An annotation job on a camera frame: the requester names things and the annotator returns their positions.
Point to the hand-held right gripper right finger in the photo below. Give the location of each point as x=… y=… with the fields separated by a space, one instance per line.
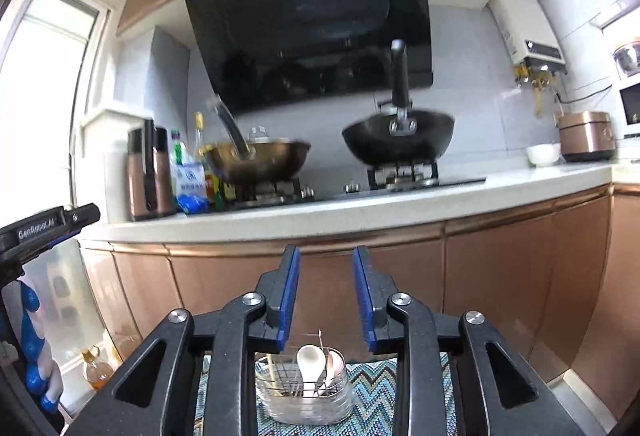
x=362 y=298

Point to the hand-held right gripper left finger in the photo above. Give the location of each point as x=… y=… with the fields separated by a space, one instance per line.
x=290 y=298

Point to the white ceramic spoon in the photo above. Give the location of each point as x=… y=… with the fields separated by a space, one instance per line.
x=309 y=358

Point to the bundle of wooden chopsticks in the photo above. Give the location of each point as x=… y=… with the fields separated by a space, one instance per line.
x=270 y=366

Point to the pale pink ceramic spoon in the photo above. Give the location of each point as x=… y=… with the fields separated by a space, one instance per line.
x=334 y=366

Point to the clear utensil holder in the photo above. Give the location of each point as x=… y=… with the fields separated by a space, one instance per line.
x=305 y=408

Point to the person's left hand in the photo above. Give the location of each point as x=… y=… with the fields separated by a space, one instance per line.
x=35 y=356

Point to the zigzag patterned cloth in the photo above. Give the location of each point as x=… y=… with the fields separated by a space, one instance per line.
x=375 y=396

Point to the copper thermos kettle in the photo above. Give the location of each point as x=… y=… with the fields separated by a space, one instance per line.
x=150 y=176

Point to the black gas stove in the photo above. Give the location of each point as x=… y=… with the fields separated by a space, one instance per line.
x=400 y=183

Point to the copper lower cabinets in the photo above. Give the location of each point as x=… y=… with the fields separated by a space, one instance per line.
x=500 y=276

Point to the bronze wok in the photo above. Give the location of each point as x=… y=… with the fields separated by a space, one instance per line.
x=265 y=161

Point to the blue white salt bag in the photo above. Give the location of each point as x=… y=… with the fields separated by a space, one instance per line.
x=190 y=188

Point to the amber oil bottle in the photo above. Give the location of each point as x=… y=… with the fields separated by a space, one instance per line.
x=97 y=371

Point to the green cap bottle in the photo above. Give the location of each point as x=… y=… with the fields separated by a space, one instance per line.
x=177 y=148

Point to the black wok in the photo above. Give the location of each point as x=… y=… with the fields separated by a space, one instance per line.
x=400 y=143

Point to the yellow cap oil bottle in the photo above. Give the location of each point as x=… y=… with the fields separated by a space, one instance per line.
x=200 y=136

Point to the white bowl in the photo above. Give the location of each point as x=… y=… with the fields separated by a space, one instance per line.
x=543 y=155

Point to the black range hood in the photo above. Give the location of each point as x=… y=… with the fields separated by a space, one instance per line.
x=310 y=31

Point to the copper rice cooker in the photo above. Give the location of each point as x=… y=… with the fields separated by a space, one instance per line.
x=585 y=136

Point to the brass water valves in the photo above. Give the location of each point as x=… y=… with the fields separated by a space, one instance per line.
x=537 y=83

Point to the white water heater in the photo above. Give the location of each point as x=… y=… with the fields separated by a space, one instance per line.
x=527 y=26

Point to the white microwave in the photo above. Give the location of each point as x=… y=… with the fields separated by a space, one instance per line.
x=631 y=111

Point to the glass jar appliance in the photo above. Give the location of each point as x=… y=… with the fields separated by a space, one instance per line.
x=629 y=58

